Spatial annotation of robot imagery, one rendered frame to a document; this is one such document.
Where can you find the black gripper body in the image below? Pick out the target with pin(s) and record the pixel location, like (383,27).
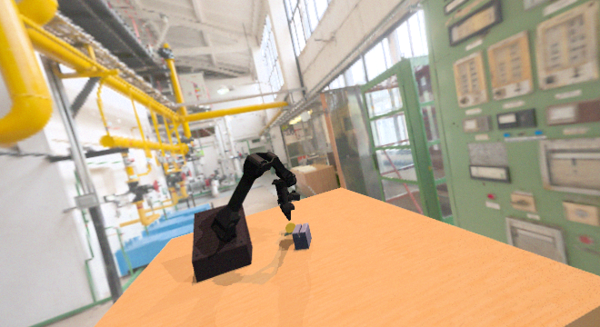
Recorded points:
(284,201)

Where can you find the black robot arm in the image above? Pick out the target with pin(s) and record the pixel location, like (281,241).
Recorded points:
(225,221)

